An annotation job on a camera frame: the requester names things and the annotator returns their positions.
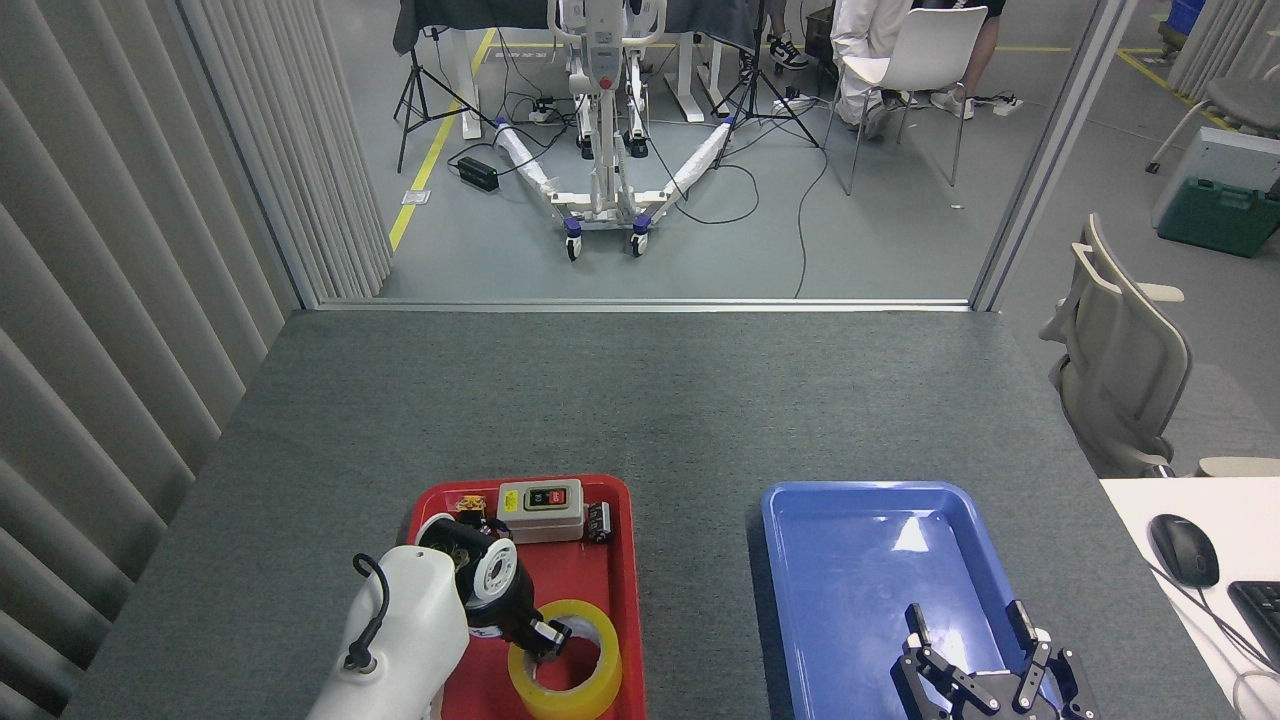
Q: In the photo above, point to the grey vertical blinds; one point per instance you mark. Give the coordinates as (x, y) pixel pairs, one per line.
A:
(1220, 40)
(100, 250)

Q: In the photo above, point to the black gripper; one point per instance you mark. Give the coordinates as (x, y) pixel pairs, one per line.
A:
(995, 705)
(505, 610)

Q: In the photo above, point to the black keyboard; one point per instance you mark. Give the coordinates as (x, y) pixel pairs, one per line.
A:
(1260, 615)

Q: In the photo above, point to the blue plastic tray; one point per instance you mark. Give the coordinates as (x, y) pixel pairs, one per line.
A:
(850, 600)

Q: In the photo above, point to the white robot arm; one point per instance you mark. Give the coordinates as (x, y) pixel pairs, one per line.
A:
(400, 620)

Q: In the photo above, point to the black computer mouse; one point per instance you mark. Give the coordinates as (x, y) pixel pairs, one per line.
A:
(1183, 550)

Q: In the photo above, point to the grey seat chair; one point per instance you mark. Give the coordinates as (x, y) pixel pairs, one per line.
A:
(1245, 100)

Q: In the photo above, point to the red plastic tray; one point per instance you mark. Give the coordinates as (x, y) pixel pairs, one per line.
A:
(570, 570)

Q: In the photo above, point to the small black cylindrical component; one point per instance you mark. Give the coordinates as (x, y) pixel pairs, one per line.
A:
(600, 522)

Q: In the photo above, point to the black power adapter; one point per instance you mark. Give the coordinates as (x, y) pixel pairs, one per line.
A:
(478, 175)

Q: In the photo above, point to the white power strip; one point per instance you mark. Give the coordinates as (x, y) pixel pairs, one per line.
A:
(1007, 105)
(541, 112)

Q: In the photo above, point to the white desk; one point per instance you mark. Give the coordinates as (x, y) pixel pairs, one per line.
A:
(1160, 640)

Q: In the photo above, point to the grey flat box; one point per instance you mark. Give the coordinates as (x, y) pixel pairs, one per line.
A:
(1230, 160)

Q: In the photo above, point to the green plastic case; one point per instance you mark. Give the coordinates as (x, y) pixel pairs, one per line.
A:
(1215, 220)

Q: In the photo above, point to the white chair with metal legs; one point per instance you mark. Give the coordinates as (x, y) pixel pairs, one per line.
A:
(930, 50)

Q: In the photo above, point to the black orange push button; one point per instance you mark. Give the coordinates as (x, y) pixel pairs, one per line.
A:
(470, 508)

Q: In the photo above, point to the beige office chair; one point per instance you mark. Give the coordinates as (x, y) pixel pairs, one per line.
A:
(1120, 370)

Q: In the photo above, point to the yellow tape roll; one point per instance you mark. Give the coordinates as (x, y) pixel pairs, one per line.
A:
(590, 690)

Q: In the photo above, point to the desk with dark cloth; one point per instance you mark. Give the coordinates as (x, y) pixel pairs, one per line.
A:
(470, 15)

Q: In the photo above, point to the person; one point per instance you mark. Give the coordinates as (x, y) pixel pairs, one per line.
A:
(860, 40)
(787, 48)
(985, 40)

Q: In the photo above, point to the blue bin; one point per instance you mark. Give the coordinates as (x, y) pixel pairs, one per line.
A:
(1185, 15)

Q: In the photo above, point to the grey switch box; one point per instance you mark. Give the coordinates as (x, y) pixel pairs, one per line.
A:
(540, 512)

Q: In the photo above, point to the white wheeled stand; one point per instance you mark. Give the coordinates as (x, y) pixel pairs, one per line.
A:
(605, 150)

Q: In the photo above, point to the beige chair armrest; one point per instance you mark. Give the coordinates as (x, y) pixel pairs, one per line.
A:
(1240, 467)

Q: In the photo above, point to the black tripod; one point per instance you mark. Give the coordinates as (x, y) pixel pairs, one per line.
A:
(755, 90)
(413, 95)

